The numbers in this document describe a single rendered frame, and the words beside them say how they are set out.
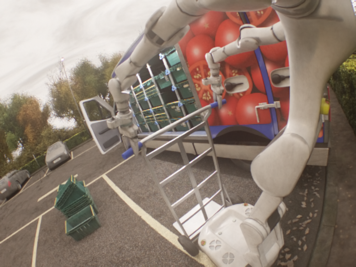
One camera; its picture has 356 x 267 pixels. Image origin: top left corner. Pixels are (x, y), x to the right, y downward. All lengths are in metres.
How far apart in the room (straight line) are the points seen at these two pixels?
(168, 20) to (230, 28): 1.28
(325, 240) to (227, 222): 0.92
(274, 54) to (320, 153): 1.05
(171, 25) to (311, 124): 0.39
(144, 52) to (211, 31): 1.29
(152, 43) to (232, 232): 1.30
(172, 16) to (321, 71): 0.33
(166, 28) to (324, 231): 1.69
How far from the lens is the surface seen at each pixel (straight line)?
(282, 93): 1.54
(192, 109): 2.38
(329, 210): 1.77
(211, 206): 1.95
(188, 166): 1.17
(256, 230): 0.77
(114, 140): 4.99
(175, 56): 2.33
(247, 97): 1.65
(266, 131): 1.73
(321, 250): 1.53
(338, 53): 0.35
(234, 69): 1.64
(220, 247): 1.22
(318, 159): 1.82
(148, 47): 0.50
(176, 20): 0.39
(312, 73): 0.35
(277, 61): 1.50
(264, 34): 0.70
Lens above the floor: 1.43
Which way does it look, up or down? 17 degrees down
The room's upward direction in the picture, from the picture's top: 21 degrees counter-clockwise
